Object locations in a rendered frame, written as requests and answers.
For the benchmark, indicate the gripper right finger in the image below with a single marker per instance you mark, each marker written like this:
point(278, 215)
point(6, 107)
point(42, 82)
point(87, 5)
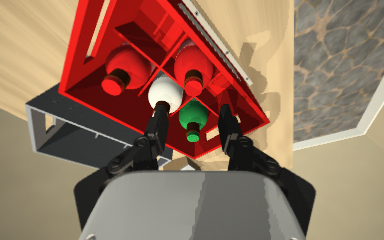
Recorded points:
point(299, 192)

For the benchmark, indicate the white bottle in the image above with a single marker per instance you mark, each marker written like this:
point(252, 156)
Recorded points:
point(165, 91)

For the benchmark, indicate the grey divided crate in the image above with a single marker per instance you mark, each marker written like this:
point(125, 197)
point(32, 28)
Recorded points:
point(75, 139)

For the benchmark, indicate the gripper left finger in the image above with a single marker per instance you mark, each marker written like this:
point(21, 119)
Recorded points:
point(141, 156)

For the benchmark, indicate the green bottle with dark red label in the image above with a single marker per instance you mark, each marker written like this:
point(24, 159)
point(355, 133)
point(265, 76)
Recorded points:
point(193, 116)

